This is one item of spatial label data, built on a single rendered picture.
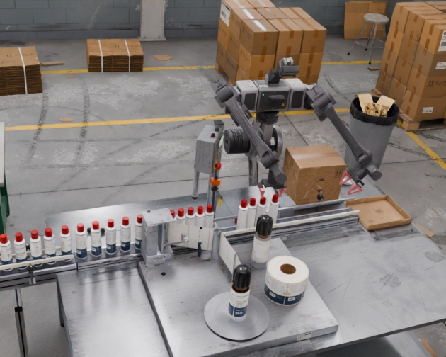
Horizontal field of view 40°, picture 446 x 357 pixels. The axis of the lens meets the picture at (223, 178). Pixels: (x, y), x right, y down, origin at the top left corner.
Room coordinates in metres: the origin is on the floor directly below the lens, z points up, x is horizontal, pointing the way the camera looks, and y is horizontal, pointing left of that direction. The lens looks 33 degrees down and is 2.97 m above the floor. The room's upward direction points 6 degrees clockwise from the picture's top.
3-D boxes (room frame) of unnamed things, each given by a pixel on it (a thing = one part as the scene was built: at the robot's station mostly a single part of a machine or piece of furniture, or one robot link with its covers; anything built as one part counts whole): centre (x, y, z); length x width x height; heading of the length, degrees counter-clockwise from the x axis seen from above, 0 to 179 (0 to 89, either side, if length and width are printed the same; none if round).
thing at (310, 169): (3.21, -0.54, 0.99); 0.30 x 0.24 x 0.27; 108
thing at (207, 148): (2.71, 0.08, 1.38); 0.17 x 0.10 x 0.19; 169
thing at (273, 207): (2.78, -0.30, 0.98); 0.05 x 0.05 x 0.20
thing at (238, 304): (2.05, -0.13, 1.04); 0.09 x 0.09 x 0.29
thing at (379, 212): (3.07, -0.96, 0.85); 0.30 x 0.26 x 0.04; 114
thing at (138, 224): (2.48, 0.40, 0.98); 0.05 x 0.05 x 0.20
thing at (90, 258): (2.67, -0.05, 0.86); 1.65 x 0.08 x 0.04; 114
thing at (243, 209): (2.70, -0.13, 0.98); 0.05 x 0.05 x 0.20
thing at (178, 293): (2.21, -0.11, 0.86); 0.80 x 0.67 x 0.05; 114
